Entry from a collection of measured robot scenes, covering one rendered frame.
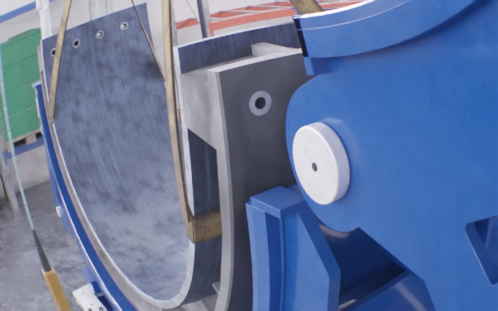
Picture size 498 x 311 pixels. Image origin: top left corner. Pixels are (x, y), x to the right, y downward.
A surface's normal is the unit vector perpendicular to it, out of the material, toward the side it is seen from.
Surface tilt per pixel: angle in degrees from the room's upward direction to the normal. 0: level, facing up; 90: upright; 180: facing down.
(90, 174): 45
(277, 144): 100
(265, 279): 90
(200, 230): 115
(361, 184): 90
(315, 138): 90
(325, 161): 90
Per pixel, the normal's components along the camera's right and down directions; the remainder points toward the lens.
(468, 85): -0.86, 0.29
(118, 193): 0.14, -0.66
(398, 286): 0.51, 0.37
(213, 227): 0.50, 0.57
